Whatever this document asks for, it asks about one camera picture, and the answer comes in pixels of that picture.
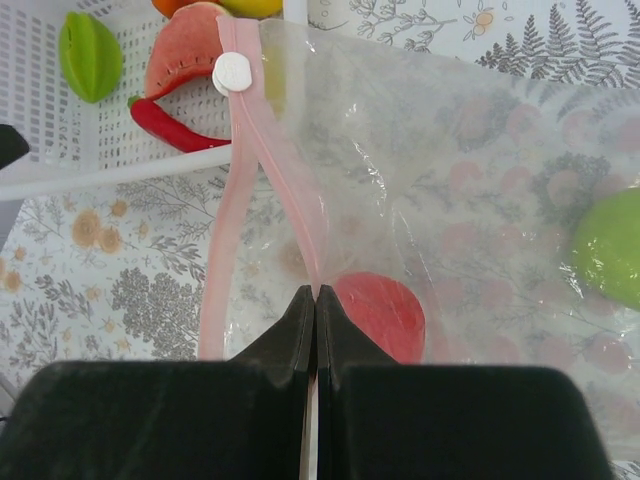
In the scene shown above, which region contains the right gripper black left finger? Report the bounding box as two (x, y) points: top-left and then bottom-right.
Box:
(1, 286), (315, 479)

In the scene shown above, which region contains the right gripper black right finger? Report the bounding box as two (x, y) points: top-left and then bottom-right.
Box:
(315, 286), (613, 479)

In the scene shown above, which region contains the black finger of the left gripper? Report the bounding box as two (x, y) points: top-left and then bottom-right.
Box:
(0, 124), (30, 169)

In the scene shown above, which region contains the red apple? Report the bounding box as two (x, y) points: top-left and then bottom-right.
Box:
(333, 272), (426, 364)

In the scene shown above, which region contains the orange fruit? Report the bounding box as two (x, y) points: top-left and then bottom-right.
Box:
(152, 0), (196, 19)

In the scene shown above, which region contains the clear zip top bag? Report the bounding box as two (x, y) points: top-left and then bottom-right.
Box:
(198, 17), (639, 459)

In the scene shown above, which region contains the yellow lemon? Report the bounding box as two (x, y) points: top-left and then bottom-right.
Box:
(219, 0), (283, 19)

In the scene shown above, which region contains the green apple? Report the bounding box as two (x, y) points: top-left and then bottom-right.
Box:
(571, 188), (639, 310)

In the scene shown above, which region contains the white plastic basket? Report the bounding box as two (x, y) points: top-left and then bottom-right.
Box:
(0, 0), (311, 202)

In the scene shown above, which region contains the green starfruit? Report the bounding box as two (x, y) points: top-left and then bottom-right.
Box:
(58, 12), (124, 104)

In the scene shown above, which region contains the red chili pepper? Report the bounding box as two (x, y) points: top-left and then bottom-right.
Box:
(128, 96), (231, 153)

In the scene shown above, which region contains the floral tablecloth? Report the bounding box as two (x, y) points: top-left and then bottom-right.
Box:
(1, 1), (639, 384)

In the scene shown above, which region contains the watermelon slice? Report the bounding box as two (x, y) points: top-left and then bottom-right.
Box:
(144, 2), (230, 100)

